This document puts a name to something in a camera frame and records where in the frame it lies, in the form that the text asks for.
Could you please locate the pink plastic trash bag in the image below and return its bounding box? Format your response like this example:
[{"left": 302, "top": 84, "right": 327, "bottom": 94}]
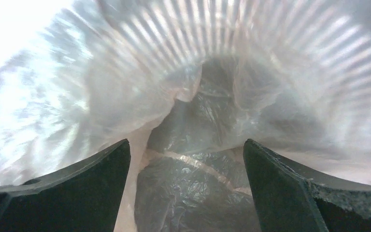
[{"left": 0, "top": 0, "right": 371, "bottom": 232}]

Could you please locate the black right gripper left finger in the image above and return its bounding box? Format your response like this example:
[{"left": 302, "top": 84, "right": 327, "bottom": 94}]
[{"left": 0, "top": 139, "right": 130, "bottom": 232}]

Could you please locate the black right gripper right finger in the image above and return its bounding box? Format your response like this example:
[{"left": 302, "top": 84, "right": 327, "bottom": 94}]
[{"left": 243, "top": 139, "right": 371, "bottom": 232}]

